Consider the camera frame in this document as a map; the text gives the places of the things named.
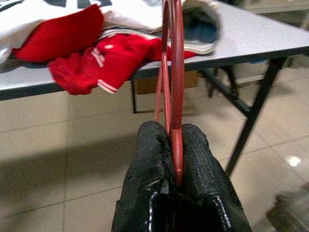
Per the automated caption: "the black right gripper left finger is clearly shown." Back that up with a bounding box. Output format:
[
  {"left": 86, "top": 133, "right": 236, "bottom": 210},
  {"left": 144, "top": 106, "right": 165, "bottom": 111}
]
[{"left": 112, "top": 120, "right": 177, "bottom": 232}]

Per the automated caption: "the red sports jersey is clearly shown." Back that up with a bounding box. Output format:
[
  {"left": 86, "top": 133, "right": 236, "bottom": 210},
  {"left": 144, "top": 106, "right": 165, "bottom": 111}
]
[{"left": 11, "top": 3, "right": 201, "bottom": 95}]

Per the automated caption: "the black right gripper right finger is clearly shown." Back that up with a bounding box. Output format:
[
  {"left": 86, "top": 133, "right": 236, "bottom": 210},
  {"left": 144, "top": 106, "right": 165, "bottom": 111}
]
[{"left": 180, "top": 123, "right": 253, "bottom": 232}]

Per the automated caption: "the red plastic hanger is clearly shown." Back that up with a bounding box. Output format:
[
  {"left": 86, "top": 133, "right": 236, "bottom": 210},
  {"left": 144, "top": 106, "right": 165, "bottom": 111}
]
[{"left": 153, "top": 0, "right": 185, "bottom": 187}]

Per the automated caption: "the white garment striped blue collar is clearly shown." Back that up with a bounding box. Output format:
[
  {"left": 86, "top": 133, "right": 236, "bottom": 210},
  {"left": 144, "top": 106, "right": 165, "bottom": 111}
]
[{"left": 96, "top": 0, "right": 222, "bottom": 55}]

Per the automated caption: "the brown cardboard box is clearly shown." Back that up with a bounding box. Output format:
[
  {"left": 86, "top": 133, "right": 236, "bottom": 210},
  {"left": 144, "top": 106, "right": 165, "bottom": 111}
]
[{"left": 135, "top": 71, "right": 200, "bottom": 95}]

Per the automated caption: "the grey folding table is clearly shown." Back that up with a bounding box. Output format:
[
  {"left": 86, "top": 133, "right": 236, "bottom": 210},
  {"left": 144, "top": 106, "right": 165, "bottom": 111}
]
[{"left": 0, "top": 0, "right": 309, "bottom": 179}]

